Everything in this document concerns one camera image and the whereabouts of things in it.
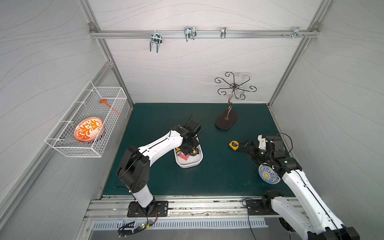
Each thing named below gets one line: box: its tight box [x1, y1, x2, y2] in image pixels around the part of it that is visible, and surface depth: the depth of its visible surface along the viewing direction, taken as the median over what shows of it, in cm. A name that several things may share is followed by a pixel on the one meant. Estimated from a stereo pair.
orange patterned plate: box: [74, 117, 103, 143], surface depth 64 cm
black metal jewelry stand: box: [214, 71, 257, 130], surface depth 106 cm
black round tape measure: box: [190, 147, 199, 157], surface depth 85 cm
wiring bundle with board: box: [118, 208, 158, 238], surface depth 70 cm
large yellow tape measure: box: [229, 140, 239, 151], surface depth 97 cm
